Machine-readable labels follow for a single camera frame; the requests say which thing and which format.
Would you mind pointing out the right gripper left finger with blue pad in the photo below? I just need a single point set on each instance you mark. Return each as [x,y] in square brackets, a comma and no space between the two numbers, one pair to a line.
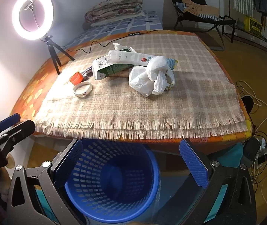
[64,163]

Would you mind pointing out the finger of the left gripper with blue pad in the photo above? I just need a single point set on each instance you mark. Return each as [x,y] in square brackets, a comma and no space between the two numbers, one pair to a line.
[15,135]
[9,121]

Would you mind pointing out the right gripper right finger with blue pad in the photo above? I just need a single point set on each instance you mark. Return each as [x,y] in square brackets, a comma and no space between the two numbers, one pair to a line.
[197,163]

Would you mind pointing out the white wristband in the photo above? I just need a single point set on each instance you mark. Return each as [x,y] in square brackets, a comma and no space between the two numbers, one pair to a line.
[82,89]

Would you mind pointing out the orange bottle cap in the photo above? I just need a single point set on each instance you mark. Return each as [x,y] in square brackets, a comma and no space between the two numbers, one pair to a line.
[76,78]

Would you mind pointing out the dark purple snack wrapper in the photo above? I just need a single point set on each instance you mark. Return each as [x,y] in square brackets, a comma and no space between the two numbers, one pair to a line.
[87,72]

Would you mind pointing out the green white milk carton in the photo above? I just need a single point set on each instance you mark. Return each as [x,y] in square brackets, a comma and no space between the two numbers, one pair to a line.
[101,68]

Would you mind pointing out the white plastic bag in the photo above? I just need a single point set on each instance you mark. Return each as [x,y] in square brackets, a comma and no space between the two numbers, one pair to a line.
[154,79]

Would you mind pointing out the clear plastic wrapper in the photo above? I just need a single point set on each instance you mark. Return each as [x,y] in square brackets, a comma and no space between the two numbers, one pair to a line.
[120,47]

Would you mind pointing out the red paper box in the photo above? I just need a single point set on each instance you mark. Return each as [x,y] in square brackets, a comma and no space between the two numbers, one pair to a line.
[124,74]

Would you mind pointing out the white colourful snack bag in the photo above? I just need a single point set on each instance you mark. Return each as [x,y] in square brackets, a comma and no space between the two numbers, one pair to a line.
[123,57]

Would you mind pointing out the orange patterned mattress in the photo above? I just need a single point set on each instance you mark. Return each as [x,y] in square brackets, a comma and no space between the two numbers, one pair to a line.
[36,90]

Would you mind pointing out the teal cloth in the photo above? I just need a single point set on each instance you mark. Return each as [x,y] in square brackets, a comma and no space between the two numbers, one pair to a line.
[230,157]

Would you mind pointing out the blue plastic laundry basket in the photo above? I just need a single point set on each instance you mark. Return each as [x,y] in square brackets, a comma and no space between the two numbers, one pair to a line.
[113,182]

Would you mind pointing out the black power strip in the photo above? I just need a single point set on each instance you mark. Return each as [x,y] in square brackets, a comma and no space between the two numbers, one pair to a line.
[254,152]

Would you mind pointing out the beige plaid fringed blanket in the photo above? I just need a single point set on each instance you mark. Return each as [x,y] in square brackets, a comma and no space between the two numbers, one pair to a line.
[202,103]

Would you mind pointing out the black tripod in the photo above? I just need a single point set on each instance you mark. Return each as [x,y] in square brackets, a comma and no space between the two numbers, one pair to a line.
[51,48]

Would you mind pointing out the black metal drying rack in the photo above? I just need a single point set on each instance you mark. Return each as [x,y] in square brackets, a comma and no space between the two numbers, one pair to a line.
[241,34]

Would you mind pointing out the yellow crate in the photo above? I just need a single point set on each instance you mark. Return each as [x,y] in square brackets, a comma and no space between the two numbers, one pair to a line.
[254,27]

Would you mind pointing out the folded floral quilt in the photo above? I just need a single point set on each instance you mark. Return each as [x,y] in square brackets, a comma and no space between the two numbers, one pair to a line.
[109,9]

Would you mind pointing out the blue checkered bed sheet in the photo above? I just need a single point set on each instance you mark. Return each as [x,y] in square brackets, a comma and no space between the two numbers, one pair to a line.
[147,22]

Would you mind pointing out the tan clothes on chair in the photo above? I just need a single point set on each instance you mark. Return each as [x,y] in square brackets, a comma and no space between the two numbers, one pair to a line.
[197,9]

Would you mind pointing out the black folding chair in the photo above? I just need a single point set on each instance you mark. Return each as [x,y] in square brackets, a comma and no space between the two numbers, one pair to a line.
[218,23]

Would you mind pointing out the white ring light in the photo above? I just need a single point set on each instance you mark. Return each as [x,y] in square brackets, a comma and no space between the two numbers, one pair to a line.
[41,28]

